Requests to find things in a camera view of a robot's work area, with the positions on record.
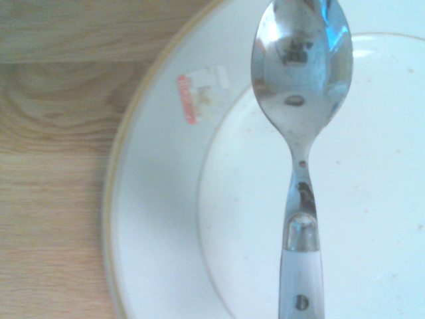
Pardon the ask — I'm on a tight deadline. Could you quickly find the white-handled metal spoon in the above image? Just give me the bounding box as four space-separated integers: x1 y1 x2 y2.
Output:
250 0 355 319

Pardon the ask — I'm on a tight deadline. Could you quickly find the white gold-rimmed plate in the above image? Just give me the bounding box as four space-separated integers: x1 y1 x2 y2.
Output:
102 0 425 319

